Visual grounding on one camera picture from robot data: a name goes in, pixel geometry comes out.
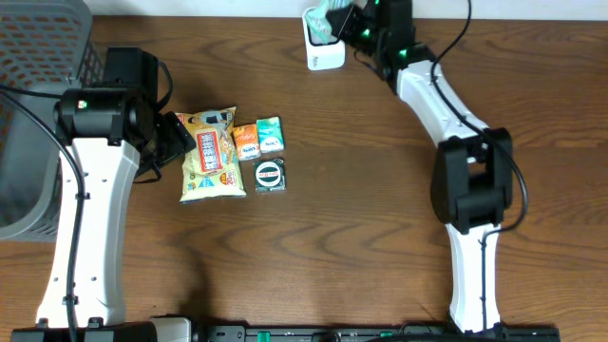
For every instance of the green tissue pack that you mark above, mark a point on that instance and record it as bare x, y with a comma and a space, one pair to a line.
270, 135

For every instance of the dark grey plastic basket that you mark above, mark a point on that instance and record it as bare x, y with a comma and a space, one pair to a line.
45, 49

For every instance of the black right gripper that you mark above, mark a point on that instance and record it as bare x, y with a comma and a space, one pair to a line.
339, 28

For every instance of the orange tissue pack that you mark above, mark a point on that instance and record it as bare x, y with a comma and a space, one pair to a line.
247, 142

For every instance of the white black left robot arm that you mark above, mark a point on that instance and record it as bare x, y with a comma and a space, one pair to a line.
106, 135

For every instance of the green Zam-Buk box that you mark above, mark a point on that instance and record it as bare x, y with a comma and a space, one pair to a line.
270, 176

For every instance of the teal wet wipes pack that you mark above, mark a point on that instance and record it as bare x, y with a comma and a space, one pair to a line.
318, 24

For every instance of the white barcode scanner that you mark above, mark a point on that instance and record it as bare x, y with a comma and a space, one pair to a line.
319, 56

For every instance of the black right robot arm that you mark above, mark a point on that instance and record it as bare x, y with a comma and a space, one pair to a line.
471, 182

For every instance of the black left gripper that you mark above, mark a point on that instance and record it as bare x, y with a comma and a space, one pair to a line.
178, 141

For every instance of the yellow snack bag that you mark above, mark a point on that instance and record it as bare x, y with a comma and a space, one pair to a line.
211, 169

